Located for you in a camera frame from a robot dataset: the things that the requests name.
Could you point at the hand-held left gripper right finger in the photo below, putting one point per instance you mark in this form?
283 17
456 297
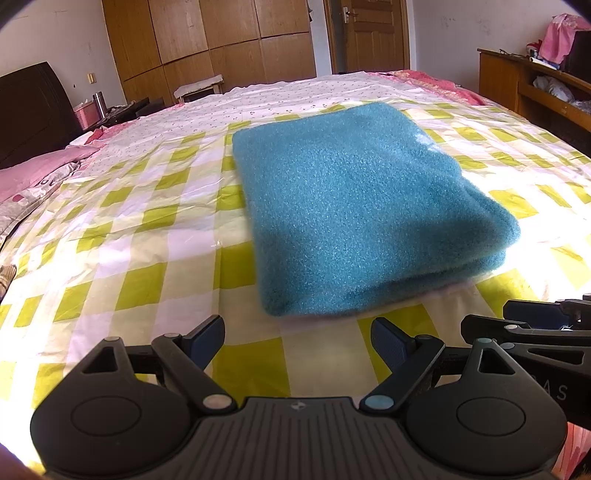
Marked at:
390 339

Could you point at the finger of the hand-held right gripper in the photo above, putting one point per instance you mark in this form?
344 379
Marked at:
485 326
531 313

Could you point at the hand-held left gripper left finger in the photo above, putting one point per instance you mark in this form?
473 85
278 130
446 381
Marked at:
207 337

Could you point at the teal flower pattern sweater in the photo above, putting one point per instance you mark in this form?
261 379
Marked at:
351 198

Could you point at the pink clothes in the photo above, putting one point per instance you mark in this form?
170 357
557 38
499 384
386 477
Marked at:
556 39

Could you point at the green checked bed sheet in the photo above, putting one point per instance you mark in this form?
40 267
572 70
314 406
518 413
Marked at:
138 221

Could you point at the brown checked cloth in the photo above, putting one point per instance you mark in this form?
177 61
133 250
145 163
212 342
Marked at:
7 279

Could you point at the pink heart print quilt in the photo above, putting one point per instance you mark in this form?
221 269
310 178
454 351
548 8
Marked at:
27 207

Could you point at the white crumpled cloth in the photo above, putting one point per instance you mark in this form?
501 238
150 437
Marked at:
551 87

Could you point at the wooden desk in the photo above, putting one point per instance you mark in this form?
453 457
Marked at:
496 78

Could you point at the dark nightstand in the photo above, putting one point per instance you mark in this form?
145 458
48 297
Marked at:
134 110

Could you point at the pink pillow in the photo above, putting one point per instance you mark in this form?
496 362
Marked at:
32 173
429 85

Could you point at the wooden stool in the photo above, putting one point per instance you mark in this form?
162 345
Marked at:
203 92

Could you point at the pink box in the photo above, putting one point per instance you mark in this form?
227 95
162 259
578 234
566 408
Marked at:
85 117

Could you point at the white stool cloth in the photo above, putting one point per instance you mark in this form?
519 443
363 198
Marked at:
198 84

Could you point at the metal thermos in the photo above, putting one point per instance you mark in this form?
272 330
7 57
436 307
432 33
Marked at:
99 105

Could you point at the dark wooden headboard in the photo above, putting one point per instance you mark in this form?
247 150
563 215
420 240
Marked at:
32 110

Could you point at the wooden door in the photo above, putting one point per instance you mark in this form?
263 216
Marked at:
374 41

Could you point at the wooden wardrobe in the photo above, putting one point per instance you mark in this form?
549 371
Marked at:
184 37

